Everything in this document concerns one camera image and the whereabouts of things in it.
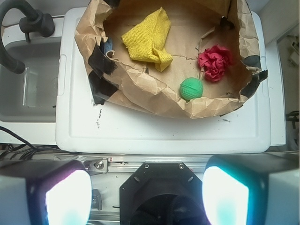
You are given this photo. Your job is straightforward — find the yellow microfiber cloth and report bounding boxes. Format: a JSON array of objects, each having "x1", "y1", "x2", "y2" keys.
[{"x1": 121, "y1": 7, "x2": 173, "y2": 72}]

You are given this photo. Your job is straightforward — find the aluminium extrusion rail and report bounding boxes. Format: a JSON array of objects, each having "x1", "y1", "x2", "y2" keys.
[{"x1": 53, "y1": 154, "x2": 211, "y2": 175}]

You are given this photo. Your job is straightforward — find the white plastic bin lid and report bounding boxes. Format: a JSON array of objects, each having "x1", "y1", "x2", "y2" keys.
[{"x1": 55, "y1": 7, "x2": 271, "y2": 156}]

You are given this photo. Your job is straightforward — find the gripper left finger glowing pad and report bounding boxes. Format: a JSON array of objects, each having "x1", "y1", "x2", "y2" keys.
[{"x1": 0, "y1": 160, "x2": 92, "y2": 225}]

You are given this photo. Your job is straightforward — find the blue object behind paper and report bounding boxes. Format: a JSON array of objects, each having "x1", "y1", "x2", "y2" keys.
[{"x1": 101, "y1": 37, "x2": 113, "y2": 54}]

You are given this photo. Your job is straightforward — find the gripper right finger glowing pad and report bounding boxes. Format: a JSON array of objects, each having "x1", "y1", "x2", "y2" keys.
[{"x1": 202, "y1": 153, "x2": 300, "y2": 225}]

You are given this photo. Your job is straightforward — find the crumpled brown paper bag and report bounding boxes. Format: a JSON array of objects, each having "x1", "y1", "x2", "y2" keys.
[{"x1": 75, "y1": 0, "x2": 267, "y2": 119}]

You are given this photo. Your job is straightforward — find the black cables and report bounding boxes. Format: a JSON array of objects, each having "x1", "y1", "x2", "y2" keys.
[{"x1": 0, "y1": 126, "x2": 59, "y2": 160}]

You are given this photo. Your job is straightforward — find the green dimpled ball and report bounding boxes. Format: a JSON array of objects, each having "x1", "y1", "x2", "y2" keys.
[{"x1": 180, "y1": 77, "x2": 203, "y2": 101}]

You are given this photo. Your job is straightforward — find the black faucet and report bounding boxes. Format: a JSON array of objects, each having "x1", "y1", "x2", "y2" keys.
[{"x1": 0, "y1": 0, "x2": 56, "y2": 75}]

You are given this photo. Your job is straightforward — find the black octagonal mount plate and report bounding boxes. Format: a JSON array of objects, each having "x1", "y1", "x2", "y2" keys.
[{"x1": 120, "y1": 162, "x2": 209, "y2": 225}]

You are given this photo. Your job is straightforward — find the crumpled red paper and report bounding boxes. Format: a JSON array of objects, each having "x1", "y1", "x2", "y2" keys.
[{"x1": 197, "y1": 45, "x2": 233, "y2": 82}]

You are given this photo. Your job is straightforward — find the grey sink basin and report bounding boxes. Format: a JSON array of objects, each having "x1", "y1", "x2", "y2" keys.
[{"x1": 0, "y1": 37, "x2": 61, "y2": 123}]

